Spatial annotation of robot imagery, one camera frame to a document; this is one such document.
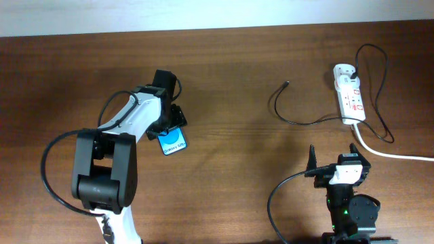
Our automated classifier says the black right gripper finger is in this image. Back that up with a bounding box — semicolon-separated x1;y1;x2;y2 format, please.
349;143;368;163
304;144;317;176

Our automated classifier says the blue samsung smartphone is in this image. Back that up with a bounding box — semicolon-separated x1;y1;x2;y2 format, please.
157;128;187;156

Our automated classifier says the black usb charging cable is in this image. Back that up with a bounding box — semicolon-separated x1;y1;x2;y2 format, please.
273;43;395;144

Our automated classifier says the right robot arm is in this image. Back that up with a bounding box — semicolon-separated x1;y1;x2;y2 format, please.
304;144;399;244

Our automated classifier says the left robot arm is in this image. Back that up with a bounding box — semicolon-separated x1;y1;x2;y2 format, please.
71;70;187;243

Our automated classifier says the white usb charger adapter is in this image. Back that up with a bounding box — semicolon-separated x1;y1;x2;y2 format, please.
334;75;360;92

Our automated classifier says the white power strip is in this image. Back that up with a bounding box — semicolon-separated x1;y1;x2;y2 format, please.
333;64;366;125

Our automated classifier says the white power strip cord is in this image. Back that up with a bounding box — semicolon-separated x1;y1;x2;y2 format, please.
351;123;434;162

